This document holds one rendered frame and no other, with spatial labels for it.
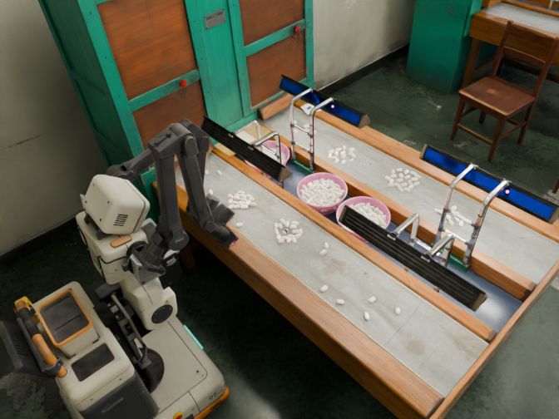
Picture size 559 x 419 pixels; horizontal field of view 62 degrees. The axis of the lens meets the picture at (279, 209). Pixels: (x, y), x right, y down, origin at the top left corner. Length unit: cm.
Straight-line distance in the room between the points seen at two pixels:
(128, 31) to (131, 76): 21
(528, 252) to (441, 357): 71
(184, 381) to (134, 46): 161
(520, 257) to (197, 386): 162
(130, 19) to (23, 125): 121
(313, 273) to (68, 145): 196
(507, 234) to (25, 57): 274
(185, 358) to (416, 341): 117
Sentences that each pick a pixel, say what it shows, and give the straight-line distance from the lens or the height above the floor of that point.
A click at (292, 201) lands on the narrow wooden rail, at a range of 243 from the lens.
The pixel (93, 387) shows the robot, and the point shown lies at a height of 79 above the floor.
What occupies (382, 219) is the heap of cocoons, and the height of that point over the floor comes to 73.
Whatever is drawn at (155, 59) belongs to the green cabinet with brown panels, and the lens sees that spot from 246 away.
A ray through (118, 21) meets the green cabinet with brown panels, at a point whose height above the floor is 164.
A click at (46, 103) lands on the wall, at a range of 326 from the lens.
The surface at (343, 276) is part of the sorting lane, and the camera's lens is 214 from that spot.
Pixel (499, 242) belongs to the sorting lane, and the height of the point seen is 74.
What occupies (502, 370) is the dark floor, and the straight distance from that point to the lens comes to 290.
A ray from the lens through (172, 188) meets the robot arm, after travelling 156.
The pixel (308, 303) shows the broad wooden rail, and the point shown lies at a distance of 202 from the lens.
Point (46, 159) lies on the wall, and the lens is 341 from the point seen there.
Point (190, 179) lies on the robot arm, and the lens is 158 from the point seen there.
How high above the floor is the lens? 244
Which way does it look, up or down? 45 degrees down
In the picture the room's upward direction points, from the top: 5 degrees counter-clockwise
